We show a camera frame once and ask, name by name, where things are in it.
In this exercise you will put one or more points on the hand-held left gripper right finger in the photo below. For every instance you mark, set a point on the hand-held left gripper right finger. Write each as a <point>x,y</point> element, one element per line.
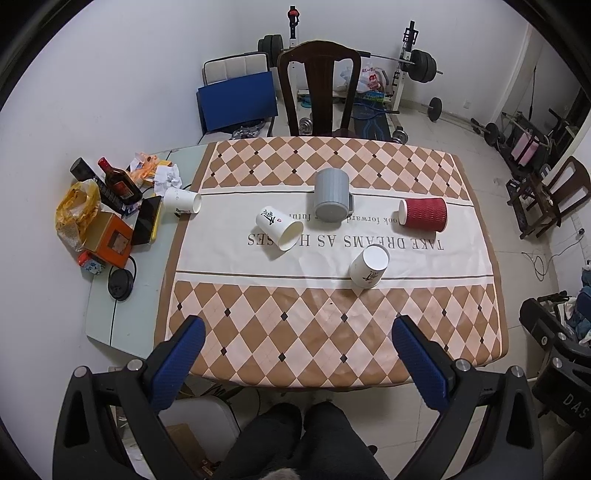
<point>420,364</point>

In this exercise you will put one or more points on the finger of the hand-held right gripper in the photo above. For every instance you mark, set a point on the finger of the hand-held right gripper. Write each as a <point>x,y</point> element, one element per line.
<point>538,323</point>

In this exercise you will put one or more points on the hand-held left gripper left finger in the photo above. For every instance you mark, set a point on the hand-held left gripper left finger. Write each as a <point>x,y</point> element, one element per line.
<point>178,364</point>

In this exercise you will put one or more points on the white printed paper cup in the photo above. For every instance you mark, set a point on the white printed paper cup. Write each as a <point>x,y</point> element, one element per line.
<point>277,226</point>
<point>368,265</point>

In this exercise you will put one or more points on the red ribbed paper cup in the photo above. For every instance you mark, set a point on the red ribbed paper cup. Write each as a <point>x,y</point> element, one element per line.
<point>425,213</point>

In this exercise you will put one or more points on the blue clothing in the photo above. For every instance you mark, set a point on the blue clothing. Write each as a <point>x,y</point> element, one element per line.
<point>584,314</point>

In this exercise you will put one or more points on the cardboard box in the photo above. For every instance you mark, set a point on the cardboard box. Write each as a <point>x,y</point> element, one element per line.
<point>184,443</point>

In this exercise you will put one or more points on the black round charger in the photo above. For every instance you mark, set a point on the black round charger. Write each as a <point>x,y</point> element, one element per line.
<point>120,285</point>

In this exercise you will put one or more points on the brown checkered tablecloth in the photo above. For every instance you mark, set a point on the brown checkered tablecloth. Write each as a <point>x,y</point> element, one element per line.
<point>323,323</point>

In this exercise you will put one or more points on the person's right leg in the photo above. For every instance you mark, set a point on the person's right leg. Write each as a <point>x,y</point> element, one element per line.
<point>341,443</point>

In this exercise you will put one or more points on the person's leg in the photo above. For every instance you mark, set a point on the person's leg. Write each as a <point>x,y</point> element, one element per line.
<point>263,443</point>
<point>341,443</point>

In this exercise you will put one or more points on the person's left leg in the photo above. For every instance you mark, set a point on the person's left leg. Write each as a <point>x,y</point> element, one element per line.
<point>263,443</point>

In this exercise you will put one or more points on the small colourful packet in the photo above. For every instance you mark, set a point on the small colourful packet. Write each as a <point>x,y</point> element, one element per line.
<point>90,264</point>

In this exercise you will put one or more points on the orange box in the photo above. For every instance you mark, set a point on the orange box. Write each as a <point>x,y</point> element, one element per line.
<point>113,242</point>

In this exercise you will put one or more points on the yellow book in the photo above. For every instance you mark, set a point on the yellow book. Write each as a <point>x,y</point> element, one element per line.
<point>157,226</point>

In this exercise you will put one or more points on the brown wooden chair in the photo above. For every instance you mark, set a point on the brown wooden chair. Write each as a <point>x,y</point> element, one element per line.
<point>570,184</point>

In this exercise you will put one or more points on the black phone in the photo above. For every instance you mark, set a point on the black phone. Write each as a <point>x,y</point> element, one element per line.
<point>145,219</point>

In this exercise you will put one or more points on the crumpled white paper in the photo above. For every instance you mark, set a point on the crumpled white paper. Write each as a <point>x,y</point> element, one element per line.
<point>167,179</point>

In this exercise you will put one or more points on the yellow plastic bag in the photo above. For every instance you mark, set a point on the yellow plastic bag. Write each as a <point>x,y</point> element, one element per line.
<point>74,207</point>

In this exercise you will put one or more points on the amber liquor bottle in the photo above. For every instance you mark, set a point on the amber liquor bottle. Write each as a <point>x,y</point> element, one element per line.
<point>121,182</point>

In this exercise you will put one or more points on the grey ribbed mug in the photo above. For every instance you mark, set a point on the grey ribbed mug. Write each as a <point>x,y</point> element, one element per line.
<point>330,194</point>

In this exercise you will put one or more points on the orange snack packets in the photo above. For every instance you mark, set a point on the orange snack packets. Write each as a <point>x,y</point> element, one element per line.
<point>147,168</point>

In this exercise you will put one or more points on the black metal rack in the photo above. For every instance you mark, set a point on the black metal rack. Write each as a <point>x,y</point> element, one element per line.
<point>554,124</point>

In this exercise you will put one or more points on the black long box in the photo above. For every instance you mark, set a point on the black long box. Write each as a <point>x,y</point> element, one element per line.
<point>83,168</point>

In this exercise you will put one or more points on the chrome dumbbell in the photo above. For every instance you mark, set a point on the chrome dumbbell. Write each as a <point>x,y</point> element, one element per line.
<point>304,124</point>
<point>400,136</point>

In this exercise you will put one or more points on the black short barbell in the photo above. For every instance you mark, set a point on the black short barbell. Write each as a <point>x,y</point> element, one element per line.
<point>435,107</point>

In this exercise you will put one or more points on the blue board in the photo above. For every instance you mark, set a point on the blue board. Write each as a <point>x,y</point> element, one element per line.
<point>235,101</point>

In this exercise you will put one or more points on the black long barbell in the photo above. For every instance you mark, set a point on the black long barbell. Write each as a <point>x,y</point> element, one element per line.
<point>425,64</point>

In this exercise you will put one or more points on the white weight rack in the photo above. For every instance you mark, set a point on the white weight rack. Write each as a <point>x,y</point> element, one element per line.
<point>406,69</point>

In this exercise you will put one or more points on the red white plastic bag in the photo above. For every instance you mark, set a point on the red white plastic bag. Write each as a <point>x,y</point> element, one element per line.
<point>369,78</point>

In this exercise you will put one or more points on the white padded chair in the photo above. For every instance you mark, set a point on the white padded chair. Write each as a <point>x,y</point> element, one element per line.
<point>235,64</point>

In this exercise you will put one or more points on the dark wooden chair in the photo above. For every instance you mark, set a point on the dark wooden chair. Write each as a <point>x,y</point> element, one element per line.
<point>318,69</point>

